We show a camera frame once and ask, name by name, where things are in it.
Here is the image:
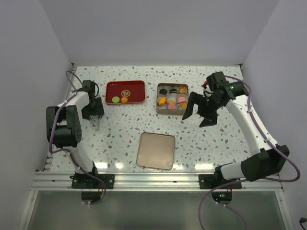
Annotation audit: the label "orange cookie on tray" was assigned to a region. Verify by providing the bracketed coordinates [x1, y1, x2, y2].
[120, 97, 128, 103]

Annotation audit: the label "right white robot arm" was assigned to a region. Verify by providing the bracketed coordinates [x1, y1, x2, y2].
[182, 71, 290, 189]

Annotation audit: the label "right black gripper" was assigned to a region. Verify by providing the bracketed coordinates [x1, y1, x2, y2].
[183, 91, 224, 128]

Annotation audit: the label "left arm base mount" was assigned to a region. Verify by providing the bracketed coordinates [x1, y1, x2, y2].
[70, 168, 115, 189]

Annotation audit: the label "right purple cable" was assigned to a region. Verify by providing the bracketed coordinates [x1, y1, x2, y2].
[198, 75, 301, 230]

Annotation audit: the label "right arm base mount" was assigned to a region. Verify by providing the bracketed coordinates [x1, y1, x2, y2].
[198, 167, 239, 189]

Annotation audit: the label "pink round cookie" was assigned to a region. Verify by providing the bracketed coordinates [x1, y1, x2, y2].
[167, 103, 177, 110]
[178, 97, 186, 103]

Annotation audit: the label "metal tongs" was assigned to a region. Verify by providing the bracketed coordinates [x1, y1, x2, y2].
[90, 115, 100, 131]

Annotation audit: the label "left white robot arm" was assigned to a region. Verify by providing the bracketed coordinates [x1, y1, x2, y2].
[46, 80, 105, 188]

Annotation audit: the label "red rectangular tray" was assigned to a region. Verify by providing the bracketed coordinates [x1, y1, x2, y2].
[105, 80, 146, 105]

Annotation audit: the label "green round cookie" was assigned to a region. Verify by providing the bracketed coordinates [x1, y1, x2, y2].
[112, 96, 120, 103]

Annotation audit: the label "square cookie tin box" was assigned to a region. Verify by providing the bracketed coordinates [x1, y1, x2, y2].
[156, 83, 189, 115]

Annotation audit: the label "purple cable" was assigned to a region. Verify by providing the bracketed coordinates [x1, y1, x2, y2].
[198, 75, 301, 230]
[48, 70, 107, 206]

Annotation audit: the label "aluminium front rail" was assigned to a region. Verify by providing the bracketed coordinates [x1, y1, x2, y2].
[31, 172, 283, 191]

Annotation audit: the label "black round cookie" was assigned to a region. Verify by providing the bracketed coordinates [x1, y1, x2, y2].
[159, 89, 167, 95]

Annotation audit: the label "square tin lid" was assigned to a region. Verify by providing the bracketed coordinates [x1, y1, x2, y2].
[136, 132, 175, 170]

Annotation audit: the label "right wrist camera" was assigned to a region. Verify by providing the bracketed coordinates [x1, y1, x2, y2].
[202, 81, 209, 91]

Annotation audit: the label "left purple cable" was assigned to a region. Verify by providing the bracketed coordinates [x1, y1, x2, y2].
[48, 70, 107, 206]

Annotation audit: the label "orange fish cookie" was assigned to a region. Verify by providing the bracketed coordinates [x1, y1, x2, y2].
[157, 97, 166, 106]

